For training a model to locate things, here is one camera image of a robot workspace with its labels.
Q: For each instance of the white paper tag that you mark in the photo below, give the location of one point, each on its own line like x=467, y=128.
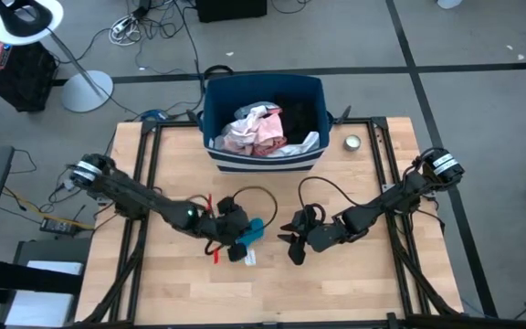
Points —
x=250, y=258

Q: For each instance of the black plastic crate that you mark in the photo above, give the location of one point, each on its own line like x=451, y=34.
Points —
x=21, y=80

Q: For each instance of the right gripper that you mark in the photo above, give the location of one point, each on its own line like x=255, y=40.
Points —
x=324, y=233

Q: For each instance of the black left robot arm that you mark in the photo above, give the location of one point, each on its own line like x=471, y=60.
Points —
x=144, y=201

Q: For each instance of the black box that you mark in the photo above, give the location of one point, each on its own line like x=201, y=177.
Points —
x=231, y=9

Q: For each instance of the black garment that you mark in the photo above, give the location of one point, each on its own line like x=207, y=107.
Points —
x=297, y=119

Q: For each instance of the teal sock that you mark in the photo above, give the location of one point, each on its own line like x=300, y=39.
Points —
x=256, y=226

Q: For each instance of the white round object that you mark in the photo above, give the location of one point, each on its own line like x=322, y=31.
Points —
x=449, y=3

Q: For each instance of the navy white striped fabric bin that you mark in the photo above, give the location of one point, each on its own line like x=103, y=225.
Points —
x=267, y=165

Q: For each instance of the black angled bracket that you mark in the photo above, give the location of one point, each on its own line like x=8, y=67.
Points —
x=345, y=114
x=195, y=119

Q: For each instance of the grey blue garment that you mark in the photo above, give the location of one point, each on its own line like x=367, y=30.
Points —
x=249, y=109

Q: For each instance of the salmon pink garment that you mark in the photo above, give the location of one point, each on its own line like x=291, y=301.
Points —
x=274, y=132

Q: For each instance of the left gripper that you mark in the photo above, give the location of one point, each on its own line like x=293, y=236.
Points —
x=228, y=226

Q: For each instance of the white power strip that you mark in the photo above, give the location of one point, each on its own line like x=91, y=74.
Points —
x=121, y=27

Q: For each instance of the black aluminium table frame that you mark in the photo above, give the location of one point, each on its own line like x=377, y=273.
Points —
x=380, y=122

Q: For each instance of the small round metal tin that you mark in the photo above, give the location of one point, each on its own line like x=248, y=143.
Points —
x=352, y=142

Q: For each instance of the grey white cabinet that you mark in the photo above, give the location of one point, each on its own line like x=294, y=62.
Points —
x=48, y=315

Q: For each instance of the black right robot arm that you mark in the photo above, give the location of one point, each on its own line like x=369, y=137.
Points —
x=391, y=201

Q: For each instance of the white pinkish garment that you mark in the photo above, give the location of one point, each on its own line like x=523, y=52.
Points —
x=240, y=132

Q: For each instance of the black power adapter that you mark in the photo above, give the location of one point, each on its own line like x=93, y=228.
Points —
x=57, y=226

